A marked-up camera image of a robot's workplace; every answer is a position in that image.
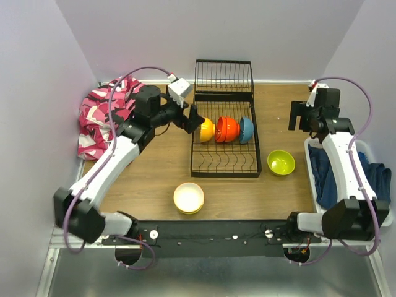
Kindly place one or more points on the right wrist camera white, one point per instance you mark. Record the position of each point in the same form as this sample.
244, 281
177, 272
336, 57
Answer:
314, 86

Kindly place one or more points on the lime green bowl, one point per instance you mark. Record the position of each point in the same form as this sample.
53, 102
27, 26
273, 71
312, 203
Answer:
281, 163

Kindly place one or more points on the orange-red bowl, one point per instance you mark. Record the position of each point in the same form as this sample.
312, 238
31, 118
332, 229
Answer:
234, 129
222, 129

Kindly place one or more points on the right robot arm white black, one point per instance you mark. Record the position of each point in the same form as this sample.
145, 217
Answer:
358, 212

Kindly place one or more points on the pink camouflage cloth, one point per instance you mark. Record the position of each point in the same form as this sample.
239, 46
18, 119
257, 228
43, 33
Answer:
95, 132

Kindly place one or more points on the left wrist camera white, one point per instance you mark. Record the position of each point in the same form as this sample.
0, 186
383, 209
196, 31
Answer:
179, 89

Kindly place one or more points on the blue bowl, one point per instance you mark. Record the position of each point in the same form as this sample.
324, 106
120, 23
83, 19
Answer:
246, 130

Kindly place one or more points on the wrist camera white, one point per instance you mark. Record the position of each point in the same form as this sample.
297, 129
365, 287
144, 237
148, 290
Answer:
314, 86
179, 89

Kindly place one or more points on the blue denim clothes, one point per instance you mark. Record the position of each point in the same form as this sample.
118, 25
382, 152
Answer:
378, 176

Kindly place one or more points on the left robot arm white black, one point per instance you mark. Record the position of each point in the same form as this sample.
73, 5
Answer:
77, 208

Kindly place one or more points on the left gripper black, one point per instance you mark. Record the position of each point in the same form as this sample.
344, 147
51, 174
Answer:
188, 124

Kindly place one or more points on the black wire dish rack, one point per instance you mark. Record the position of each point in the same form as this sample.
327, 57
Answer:
226, 145

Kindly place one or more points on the yellow-orange bowl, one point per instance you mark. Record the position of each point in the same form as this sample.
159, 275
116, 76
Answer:
207, 130

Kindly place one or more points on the yellow-green bowl under white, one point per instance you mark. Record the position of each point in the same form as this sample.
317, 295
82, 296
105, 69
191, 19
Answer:
190, 212

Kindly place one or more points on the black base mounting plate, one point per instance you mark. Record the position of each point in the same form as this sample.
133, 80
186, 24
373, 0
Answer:
220, 238

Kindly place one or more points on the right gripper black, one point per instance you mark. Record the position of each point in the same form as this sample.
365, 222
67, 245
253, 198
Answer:
299, 108

